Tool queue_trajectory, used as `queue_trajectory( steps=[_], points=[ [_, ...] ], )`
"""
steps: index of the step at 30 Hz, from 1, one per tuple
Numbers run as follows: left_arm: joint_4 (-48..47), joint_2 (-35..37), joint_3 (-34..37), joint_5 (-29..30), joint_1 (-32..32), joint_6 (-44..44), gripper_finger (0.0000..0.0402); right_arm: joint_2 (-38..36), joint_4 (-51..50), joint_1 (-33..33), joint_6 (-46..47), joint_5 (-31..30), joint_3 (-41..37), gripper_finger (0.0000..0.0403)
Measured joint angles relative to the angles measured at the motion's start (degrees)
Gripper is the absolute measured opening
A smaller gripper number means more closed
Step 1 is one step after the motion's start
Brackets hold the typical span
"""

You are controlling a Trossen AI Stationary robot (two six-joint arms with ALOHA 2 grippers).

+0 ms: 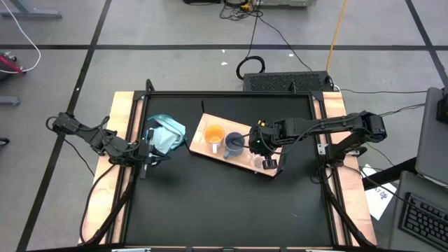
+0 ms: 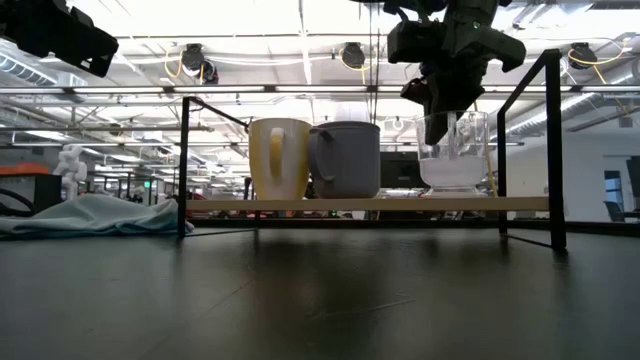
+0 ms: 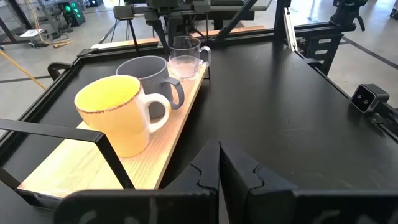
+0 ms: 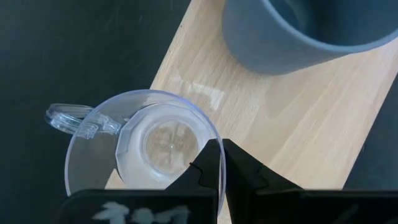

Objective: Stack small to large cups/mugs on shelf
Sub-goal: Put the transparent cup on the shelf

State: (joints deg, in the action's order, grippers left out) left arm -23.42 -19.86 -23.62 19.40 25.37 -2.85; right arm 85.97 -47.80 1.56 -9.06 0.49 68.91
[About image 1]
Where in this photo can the grey mug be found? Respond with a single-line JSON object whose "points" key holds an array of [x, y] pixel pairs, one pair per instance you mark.
{"points": [[232, 148]]}

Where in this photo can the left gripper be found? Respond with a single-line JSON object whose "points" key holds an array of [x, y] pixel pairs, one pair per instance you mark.
{"points": [[147, 154]]}

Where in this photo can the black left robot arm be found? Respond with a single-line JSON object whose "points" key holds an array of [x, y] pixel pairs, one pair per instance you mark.
{"points": [[92, 136]]}

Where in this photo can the black desk bar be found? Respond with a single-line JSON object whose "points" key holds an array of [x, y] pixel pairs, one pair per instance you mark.
{"points": [[388, 173]]}

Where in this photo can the black device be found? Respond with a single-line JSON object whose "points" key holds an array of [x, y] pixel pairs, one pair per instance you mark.
{"points": [[442, 108]]}

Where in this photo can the teal cloth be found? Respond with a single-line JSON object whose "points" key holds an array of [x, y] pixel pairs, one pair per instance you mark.
{"points": [[168, 136]]}

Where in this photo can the clear footed glass cup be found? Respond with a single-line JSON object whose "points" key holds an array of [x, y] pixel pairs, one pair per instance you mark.
{"points": [[258, 164]]}

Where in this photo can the black perforated computer case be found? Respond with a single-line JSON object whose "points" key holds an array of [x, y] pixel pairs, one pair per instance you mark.
{"points": [[283, 82]]}

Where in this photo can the black keyboard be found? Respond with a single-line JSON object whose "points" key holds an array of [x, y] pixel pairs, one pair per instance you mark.
{"points": [[425, 222]]}

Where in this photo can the white paper sheet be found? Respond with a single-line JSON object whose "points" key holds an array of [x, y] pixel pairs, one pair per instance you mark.
{"points": [[379, 203]]}

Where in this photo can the grey metal desk foot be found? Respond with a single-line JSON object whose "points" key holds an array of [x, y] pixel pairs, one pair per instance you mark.
{"points": [[35, 15], [8, 100]]}

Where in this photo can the grey appliance box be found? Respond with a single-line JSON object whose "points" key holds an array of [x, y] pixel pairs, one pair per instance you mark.
{"points": [[287, 3]]}

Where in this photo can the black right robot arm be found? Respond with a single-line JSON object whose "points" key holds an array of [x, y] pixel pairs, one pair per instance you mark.
{"points": [[325, 124]]}

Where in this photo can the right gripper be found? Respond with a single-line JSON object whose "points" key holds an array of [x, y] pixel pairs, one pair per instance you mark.
{"points": [[266, 140]]}

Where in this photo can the yellow and white mug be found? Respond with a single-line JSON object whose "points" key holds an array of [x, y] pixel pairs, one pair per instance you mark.
{"points": [[214, 134]]}

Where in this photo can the black metal rig frame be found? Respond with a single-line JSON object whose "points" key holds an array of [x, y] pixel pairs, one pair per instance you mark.
{"points": [[227, 93]]}

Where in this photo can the red tool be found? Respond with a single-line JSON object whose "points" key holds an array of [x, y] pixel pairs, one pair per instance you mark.
{"points": [[10, 63]]}

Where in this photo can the grey desk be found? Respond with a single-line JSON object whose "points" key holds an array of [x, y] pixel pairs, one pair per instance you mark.
{"points": [[402, 182]]}

